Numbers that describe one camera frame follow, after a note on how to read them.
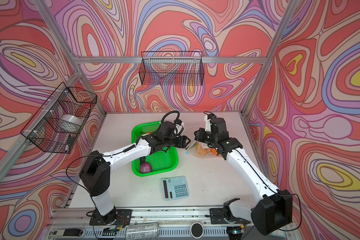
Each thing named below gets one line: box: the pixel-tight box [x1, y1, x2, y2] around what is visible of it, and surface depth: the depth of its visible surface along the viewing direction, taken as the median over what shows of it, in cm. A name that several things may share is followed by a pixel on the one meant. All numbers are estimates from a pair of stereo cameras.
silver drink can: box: [125, 222, 160, 240], surface depth 66 cm
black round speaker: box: [190, 222, 204, 239], surface depth 67 cm
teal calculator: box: [161, 175, 190, 201], surface depth 82 cm
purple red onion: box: [140, 162, 152, 174], surface depth 86 cm
